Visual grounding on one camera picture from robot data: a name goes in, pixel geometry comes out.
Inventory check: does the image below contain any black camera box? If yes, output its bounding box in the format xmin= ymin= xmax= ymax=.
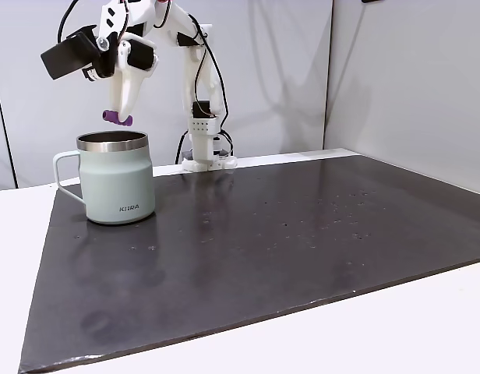
xmin=40 ymin=24 xmax=103 ymax=83

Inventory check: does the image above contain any black table mat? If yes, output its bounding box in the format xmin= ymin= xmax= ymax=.
xmin=17 ymin=153 xmax=480 ymax=374

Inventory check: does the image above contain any pale green steel mug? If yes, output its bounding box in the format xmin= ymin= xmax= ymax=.
xmin=53 ymin=130 xmax=157 ymax=227

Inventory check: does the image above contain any purple pen grip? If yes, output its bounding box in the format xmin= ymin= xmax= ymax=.
xmin=101 ymin=109 xmax=135 ymax=128

